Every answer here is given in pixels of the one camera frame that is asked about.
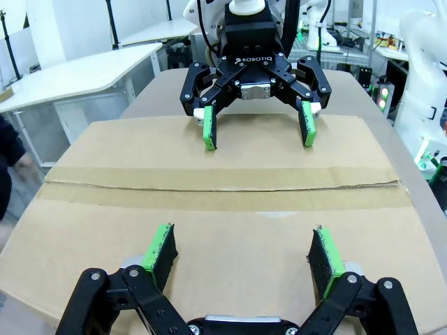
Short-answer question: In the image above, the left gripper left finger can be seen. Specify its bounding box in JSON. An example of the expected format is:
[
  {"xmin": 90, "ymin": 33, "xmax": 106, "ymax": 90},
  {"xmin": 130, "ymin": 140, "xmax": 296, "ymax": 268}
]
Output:
[{"xmin": 54, "ymin": 222, "xmax": 197, "ymax": 335}]

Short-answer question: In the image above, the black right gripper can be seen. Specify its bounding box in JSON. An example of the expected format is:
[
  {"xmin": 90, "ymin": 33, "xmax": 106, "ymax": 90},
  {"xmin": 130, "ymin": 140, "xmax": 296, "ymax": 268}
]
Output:
[{"xmin": 179, "ymin": 6, "xmax": 332, "ymax": 152}]

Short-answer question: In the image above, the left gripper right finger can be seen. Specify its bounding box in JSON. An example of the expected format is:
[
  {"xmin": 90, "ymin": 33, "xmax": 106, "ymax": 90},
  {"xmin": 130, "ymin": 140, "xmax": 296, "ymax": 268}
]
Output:
[{"xmin": 295, "ymin": 225, "xmax": 420, "ymax": 335}]

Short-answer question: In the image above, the large brown cardboard box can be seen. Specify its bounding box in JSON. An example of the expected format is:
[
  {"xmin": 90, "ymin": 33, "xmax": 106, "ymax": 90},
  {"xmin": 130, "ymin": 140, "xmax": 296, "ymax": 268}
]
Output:
[{"xmin": 0, "ymin": 114, "xmax": 447, "ymax": 335}]

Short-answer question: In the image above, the person's right forearm dark sleeve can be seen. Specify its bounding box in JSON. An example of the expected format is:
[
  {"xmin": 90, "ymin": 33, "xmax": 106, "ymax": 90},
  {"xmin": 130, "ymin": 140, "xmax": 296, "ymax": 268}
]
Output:
[{"xmin": 0, "ymin": 114, "xmax": 27, "ymax": 221}]

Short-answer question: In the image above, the person's right hand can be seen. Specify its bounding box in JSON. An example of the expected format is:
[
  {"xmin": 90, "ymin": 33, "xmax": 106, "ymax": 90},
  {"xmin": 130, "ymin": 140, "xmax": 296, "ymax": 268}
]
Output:
[{"xmin": 13, "ymin": 153, "xmax": 41, "ymax": 184}]

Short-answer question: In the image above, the small white background robot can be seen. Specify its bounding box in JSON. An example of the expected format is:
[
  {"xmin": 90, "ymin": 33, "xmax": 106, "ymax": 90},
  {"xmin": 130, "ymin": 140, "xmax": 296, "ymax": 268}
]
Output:
[{"xmin": 302, "ymin": 0, "xmax": 338, "ymax": 52}]

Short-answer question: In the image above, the red green indicator light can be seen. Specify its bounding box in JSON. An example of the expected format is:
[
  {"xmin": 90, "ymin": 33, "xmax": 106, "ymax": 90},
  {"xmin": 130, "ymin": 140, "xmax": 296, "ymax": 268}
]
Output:
[{"xmin": 376, "ymin": 87, "xmax": 391, "ymax": 113}]

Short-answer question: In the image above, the metal equipment shelf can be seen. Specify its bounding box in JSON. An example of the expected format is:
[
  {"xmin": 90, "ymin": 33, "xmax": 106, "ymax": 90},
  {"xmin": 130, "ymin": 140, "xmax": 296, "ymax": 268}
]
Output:
[{"xmin": 291, "ymin": 0, "xmax": 408, "ymax": 76}]

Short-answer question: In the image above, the white rectangular background table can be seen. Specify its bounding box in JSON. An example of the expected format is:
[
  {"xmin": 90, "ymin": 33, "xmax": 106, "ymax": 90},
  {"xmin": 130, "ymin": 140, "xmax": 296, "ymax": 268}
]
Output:
[{"xmin": 118, "ymin": 16, "xmax": 200, "ymax": 76}]

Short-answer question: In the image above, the green and black background gripper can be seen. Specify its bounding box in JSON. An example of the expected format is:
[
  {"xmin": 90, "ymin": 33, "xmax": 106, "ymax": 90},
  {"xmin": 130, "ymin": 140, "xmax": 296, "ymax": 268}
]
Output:
[{"xmin": 428, "ymin": 157, "xmax": 447, "ymax": 191}]

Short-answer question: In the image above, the black light stand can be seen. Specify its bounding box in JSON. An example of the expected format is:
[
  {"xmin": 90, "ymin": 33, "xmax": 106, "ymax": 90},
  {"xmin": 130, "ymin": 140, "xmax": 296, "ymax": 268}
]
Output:
[
  {"xmin": 0, "ymin": 10, "xmax": 22, "ymax": 82},
  {"xmin": 104, "ymin": 0, "xmax": 122, "ymax": 50}
]

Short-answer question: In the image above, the white curved-edge side table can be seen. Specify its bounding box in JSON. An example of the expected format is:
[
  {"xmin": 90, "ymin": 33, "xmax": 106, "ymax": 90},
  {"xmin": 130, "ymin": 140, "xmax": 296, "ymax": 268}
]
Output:
[{"xmin": 0, "ymin": 42, "xmax": 164, "ymax": 168}]

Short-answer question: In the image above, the thick black right-arm hose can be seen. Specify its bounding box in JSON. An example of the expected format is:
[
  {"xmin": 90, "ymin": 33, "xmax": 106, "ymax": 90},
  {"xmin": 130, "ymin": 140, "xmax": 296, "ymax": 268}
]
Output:
[{"xmin": 281, "ymin": 0, "xmax": 303, "ymax": 59}]

